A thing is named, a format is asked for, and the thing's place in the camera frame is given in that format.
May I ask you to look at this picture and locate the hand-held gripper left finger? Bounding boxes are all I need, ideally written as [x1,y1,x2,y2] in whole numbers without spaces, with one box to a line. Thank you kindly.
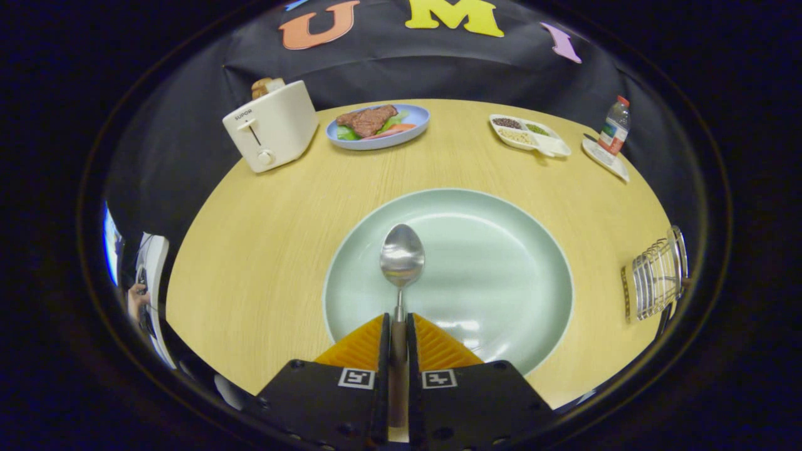
[254,313,390,451]

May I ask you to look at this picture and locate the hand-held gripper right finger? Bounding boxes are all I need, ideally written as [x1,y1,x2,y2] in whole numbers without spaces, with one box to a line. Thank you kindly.
[407,313,555,451]

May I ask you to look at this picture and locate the metal spoon with wooden handle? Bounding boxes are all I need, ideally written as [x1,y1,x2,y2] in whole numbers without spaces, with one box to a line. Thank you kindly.
[380,224,426,430]

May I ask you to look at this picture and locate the pale green plate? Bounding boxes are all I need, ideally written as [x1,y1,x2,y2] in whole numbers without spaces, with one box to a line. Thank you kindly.
[323,188,575,376]

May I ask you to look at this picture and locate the white side desk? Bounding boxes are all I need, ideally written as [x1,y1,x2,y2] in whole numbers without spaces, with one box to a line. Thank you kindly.
[135,233,177,370]

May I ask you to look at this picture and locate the white divided dish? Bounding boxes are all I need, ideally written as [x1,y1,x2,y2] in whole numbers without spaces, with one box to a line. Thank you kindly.
[489,114,572,158]

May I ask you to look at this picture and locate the computer monitor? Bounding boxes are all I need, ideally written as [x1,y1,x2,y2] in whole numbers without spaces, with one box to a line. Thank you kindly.
[103,204,124,288]

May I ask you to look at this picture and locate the green lettuce leaf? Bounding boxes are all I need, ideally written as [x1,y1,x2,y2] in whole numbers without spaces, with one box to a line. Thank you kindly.
[337,111,409,141]

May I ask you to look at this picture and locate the blue plate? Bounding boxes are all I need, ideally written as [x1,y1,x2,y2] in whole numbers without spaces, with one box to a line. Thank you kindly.
[325,103,431,151]

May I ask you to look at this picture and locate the white square coaster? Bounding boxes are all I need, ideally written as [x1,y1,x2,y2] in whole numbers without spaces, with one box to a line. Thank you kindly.
[581,135,630,183]

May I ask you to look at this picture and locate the white toaster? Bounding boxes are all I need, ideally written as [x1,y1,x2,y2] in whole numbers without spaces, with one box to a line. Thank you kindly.
[222,80,320,174]

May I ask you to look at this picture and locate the brown steak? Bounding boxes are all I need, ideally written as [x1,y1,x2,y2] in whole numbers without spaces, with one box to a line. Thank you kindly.
[335,105,399,138]

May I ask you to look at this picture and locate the clear plastic water bottle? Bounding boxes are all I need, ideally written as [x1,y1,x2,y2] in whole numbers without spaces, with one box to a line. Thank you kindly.
[597,95,631,155]

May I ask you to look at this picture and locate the brown toast slice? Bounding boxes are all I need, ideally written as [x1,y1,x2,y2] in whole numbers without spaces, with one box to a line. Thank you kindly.
[251,77,286,100]

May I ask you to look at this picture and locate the black backdrop cloth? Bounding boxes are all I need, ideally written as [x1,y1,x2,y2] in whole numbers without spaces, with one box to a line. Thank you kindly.
[103,0,702,251]

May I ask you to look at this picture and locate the metal wire cutlery rack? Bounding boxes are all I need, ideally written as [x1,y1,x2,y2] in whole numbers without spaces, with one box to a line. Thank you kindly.
[620,225,690,324]

